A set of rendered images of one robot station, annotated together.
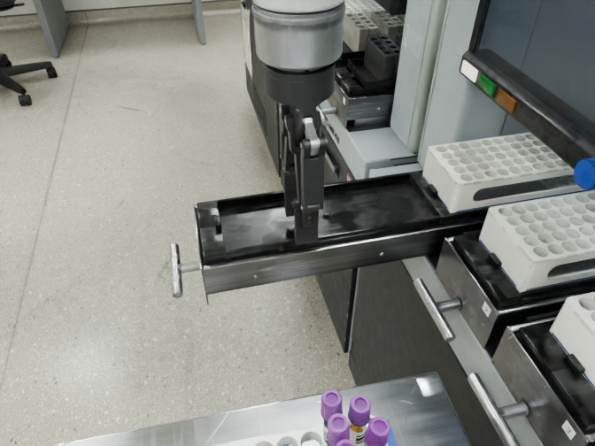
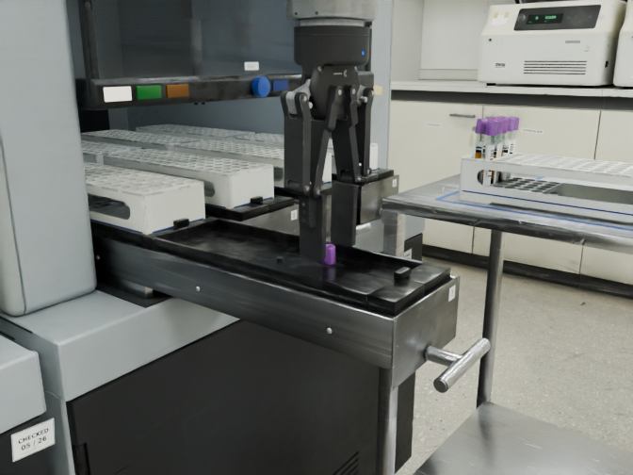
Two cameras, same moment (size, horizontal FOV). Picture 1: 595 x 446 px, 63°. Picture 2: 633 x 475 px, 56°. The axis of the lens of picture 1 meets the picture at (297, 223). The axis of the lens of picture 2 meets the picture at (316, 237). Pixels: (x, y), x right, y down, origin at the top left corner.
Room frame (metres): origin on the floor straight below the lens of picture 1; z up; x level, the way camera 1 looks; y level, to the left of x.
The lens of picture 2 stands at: (0.91, 0.47, 1.02)
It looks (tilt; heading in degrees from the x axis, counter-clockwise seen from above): 16 degrees down; 230
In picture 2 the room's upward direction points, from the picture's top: straight up
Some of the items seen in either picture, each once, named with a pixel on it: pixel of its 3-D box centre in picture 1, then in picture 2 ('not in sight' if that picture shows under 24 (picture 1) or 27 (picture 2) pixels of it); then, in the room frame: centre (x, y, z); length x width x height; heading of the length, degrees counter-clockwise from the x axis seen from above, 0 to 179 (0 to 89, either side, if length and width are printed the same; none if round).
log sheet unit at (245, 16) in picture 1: (244, 37); not in sight; (2.27, 0.25, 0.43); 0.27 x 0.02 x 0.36; 14
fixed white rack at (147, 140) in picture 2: not in sight; (138, 151); (0.39, -0.74, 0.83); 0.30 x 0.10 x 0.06; 104
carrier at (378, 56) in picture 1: (378, 59); not in sight; (0.98, -0.17, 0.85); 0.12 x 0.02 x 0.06; 14
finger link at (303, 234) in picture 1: (305, 220); (343, 214); (0.47, -0.01, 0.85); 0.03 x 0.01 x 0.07; 104
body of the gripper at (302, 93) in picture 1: (299, 98); (331, 73); (0.50, 0.00, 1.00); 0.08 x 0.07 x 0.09; 14
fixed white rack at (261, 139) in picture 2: not in sight; (301, 155); (0.17, -0.47, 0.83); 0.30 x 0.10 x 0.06; 104
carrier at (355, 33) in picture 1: (354, 34); not in sight; (1.13, -0.13, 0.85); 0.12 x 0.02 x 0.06; 14
